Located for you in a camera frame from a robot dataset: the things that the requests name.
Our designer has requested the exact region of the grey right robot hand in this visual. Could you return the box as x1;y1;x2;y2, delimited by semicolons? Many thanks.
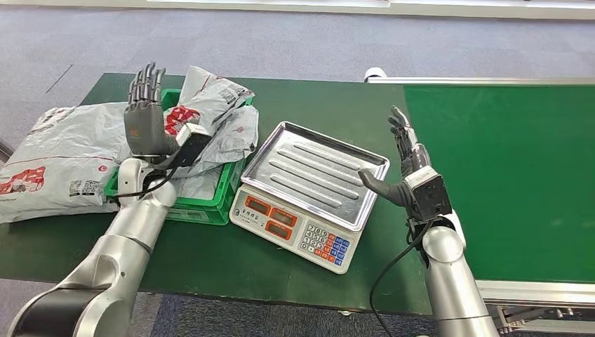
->
358;105;433;208

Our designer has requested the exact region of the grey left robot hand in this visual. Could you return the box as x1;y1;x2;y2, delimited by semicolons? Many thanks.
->
123;61;180;159

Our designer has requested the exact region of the large flat grey mailer bag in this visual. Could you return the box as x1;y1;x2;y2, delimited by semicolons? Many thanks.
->
0;102;133;224

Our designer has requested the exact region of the white scale with steel tray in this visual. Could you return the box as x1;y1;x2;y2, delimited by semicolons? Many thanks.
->
229;121;390;275

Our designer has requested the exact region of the green plastic crate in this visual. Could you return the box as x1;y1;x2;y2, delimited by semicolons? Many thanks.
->
102;88;254;227

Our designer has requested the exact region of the dark green table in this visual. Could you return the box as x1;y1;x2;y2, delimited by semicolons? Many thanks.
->
0;73;433;317

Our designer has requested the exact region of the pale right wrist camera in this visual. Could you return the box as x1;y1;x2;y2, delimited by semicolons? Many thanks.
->
403;166;453;222

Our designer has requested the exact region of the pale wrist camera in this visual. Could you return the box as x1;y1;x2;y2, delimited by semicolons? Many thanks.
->
162;123;213;169
403;166;453;222

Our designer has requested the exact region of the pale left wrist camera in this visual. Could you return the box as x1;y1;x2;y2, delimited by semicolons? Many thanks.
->
162;123;213;169

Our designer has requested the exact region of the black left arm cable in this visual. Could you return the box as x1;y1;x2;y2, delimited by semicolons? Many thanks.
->
107;167;178;199

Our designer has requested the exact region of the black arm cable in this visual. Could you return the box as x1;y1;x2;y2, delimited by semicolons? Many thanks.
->
107;167;178;199
369;218;436;337

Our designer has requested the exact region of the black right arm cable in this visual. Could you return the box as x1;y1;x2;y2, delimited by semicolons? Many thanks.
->
369;218;436;337

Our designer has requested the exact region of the aluminium conveyor frame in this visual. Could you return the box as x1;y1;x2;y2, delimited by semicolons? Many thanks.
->
366;77;595;337

